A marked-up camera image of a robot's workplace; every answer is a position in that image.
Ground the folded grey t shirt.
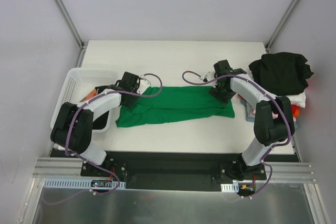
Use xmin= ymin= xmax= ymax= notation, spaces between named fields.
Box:
xmin=240 ymin=98 xmax=255 ymax=122

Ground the left aluminium frame post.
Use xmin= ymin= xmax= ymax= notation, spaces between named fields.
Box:
xmin=39 ymin=0 xmax=87 ymax=49

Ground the folded white t shirt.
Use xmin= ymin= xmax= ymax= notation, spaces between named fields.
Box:
xmin=287 ymin=92 xmax=307 ymax=108

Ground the aluminium frame post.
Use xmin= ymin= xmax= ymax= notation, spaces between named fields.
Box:
xmin=264 ymin=0 xmax=301 ymax=53
xmin=39 ymin=0 xmax=87 ymax=49

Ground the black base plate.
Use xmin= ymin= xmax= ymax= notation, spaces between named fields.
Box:
xmin=78 ymin=151 xmax=274 ymax=190

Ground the aluminium front rail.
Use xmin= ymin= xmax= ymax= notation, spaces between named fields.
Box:
xmin=32 ymin=157 xmax=317 ymax=184

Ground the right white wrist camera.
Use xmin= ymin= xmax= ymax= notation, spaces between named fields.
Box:
xmin=200 ymin=71 xmax=214 ymax=82

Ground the right aluminium frame post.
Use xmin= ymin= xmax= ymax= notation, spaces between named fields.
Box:
xmin=264 ymin=0 xmax=301 ymax=53

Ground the folded light blue t shirt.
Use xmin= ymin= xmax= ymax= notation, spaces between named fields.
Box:
xmin=240 ymin=97 xmax=299 ymax=130

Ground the green t shirt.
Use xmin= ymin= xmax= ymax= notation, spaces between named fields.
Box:
xmin=116 ymin=86 xmax=235 ymax=128

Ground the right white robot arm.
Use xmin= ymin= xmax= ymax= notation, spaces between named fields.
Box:
xmin=209 ymin=60 xmax=295 ymax=181

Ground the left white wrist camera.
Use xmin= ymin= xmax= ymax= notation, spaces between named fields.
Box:
xmin=137 ymin=75 xmax=151 ymax=94

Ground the folded red t shirt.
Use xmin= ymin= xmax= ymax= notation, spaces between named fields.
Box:
xmin=291 ymin=105 xmax=300 ymax=118

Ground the folded black t shirt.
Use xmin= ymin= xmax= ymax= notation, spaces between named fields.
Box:
xmin=249 ymin=52 xmax=314 ymax=96

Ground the white plastic laundry basket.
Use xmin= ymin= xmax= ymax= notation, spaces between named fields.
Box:
xmin=50 ymin=68 xmax=121 ymax=133

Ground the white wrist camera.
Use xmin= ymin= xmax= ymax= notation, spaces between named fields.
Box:
xmin=137 ymin=75 xmax=151 ymax=94
xmin=200 ymin=71 xmax=214 ymax=82

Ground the black t shirt in basket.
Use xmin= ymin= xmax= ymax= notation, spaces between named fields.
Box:
xmin=80 ymin=85 xmax=112 ymax=132

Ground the folded pink t shirt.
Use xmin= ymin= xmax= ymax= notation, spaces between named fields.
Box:
xmin=250 ymin=107 xmax=298 ymax=123

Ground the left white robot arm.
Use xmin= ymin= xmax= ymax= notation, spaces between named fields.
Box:
xmin=50 ymin=72 xmax=151 ymax=176

